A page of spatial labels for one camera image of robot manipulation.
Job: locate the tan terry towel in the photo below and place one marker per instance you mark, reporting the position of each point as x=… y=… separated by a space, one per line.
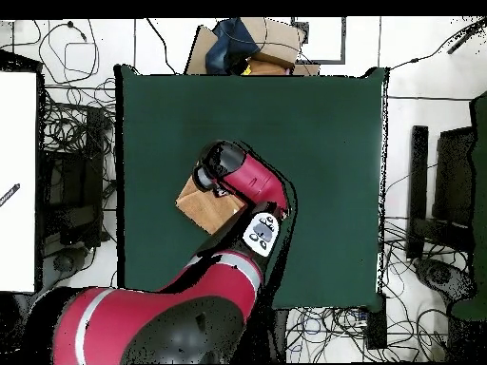
x=205 y=211

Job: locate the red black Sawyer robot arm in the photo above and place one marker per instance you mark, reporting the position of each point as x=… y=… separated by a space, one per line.
x=255 y=178

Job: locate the small yellow item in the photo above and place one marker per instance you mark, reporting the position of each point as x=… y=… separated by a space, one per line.
x=247 y=70

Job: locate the dark green table cloth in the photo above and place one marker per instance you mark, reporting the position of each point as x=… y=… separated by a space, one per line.
x=304 y=114

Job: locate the blue jeans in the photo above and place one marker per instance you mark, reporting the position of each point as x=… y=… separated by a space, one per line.
x=228 y=45

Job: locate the brown cardboard box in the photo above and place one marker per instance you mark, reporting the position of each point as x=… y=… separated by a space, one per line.
x=277 y=38

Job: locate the black equipment rack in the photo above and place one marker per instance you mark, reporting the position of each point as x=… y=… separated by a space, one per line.
x=72 y=182

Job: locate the black upright bar stand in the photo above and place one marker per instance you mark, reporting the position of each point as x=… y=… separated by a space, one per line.
x=418 y=171

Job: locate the black power strip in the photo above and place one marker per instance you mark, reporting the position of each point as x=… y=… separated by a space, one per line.
x=376 y=327

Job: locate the grey chair base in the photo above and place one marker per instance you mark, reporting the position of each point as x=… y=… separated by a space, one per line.
x=62 y=262

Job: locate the black chair base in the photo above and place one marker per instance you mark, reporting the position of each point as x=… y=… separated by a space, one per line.
x=437 y=275

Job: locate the black box unit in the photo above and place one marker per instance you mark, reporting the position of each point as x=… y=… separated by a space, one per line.
x=454 y=175

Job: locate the white board panel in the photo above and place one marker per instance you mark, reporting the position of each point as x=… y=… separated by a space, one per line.
x=17 y=171

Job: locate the black striped tool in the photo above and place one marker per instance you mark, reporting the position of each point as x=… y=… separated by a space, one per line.
x=9 y=194

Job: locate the dark green covered furniture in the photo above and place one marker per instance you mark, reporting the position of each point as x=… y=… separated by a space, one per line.
x=480 y=228

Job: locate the black rod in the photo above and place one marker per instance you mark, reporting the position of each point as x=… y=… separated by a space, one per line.
x=458 y=45

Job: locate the grey square floor frame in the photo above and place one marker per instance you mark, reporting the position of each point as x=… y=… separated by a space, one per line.
x=323 y=61

